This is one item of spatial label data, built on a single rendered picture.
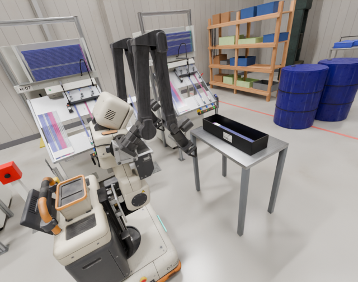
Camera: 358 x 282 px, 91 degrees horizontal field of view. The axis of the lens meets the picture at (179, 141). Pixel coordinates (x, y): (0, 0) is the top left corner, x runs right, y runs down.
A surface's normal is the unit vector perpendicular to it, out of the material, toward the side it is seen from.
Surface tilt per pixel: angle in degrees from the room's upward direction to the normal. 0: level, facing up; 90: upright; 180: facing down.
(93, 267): 90
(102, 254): 90
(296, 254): 0
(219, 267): 0
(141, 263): 0
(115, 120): 90
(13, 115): 90
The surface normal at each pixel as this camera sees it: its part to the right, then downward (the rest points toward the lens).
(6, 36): 0.54, 0.36
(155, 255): -0.12, -0.86
